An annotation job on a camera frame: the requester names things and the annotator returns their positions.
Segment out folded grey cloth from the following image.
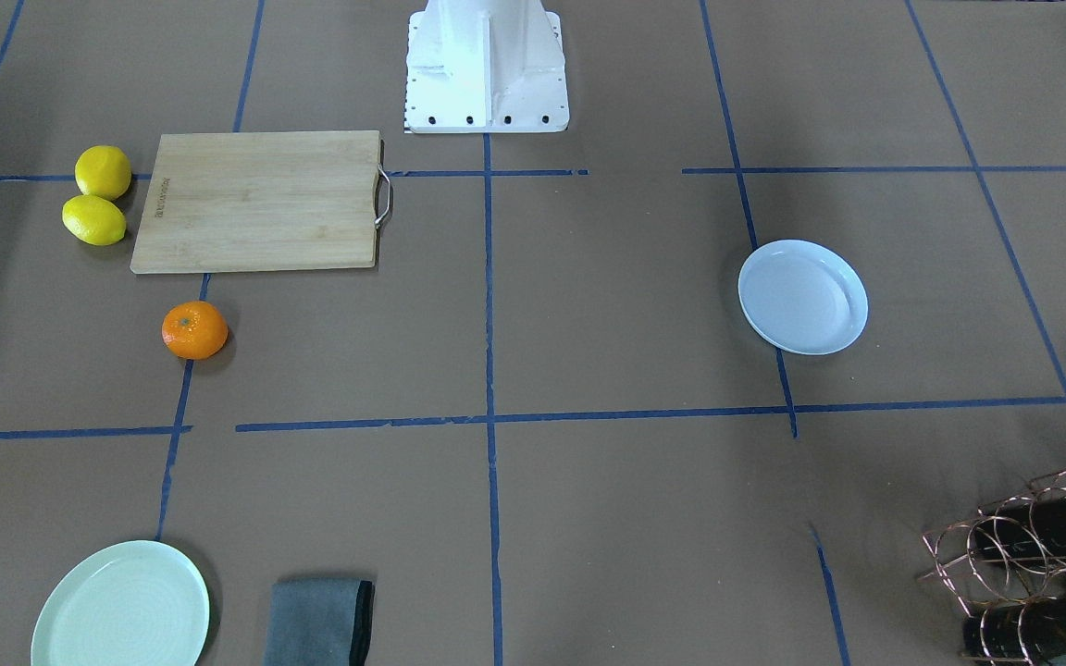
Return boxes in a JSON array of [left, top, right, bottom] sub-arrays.
[[263, 576, 376, 665]]

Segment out dark wine bottle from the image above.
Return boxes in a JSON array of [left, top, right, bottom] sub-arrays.
[[972, 496, 1066, 561], [962, 598, 1066, 663]]

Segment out bamboo cutting board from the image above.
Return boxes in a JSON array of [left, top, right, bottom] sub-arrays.
[[130, 130, 392, 275]]

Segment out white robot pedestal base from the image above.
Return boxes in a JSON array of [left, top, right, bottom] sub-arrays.
[[403, 1, 571, 134]]

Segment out upper yellow lemon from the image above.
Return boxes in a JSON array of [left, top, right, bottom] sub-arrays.
[[72, 146, 132, 201]]

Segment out upper dark wine bottle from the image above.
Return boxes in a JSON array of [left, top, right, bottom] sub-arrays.
[[972, 496, 1066, 561]]

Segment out lower yellow lemon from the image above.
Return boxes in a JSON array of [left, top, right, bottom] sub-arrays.
[[62, 194, 127, 246]]

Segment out copper wire bottle rack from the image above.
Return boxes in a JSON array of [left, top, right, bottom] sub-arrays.
[[922, 469, 1066, 665]]

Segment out pale green plate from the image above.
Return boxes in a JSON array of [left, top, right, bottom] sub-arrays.
[[30, 540, 211, 665]]

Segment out pale blue plate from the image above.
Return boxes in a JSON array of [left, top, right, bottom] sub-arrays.
[[737, 239, 870, 357]]

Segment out lower dark wine bottle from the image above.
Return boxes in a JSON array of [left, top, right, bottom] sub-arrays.
[[962, 598, 1066, 663]]

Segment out orange mandarin fruit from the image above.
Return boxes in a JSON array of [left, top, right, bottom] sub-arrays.
[[160, 300, 229, 360]]

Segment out yellow lemon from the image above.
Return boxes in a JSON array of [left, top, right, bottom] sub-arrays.
[[72, 146, 132, 201], [62, 194, 127, 246]]

